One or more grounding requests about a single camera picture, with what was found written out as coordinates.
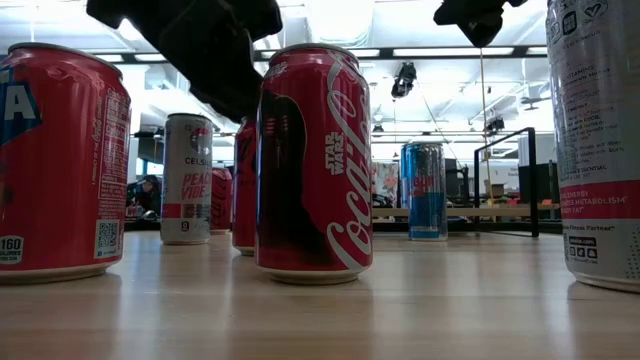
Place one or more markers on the black table rig frame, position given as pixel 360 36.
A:
pixel 390 226

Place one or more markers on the red Coca-Cola can black script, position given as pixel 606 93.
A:
pixel 222 200

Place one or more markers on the cardboard box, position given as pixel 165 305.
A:
pixel 495 189

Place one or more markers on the red Star Wars Coca-Cola can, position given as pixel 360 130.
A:
pixel 310 175

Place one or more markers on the person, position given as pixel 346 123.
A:
pixel 147 192

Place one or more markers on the black hanging spotlight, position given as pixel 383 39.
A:
pixel 495 124
pixel 404 80

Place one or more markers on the white Celsius Peach Vibe can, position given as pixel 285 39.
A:
pixel 186 200

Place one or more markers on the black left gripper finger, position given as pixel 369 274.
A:
pixel 215 60
pixel 265 17

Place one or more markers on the red soda can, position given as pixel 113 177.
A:
pixel 244 200

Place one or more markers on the floral patterned cloth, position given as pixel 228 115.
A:
pixel 385 182

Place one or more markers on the black monitor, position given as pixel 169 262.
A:
pixel 547 182

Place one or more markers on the black ceiling light beam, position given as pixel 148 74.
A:
pixel 380 51

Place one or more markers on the blue silver Red Bull can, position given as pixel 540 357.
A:
pixel 403 175
pixel 427 200

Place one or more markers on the silver Celsius can pink band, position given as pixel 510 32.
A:
pixel 595 150

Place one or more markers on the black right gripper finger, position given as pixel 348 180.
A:
pixel 475 20

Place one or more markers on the red Fanta can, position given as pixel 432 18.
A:
pixel 60 175

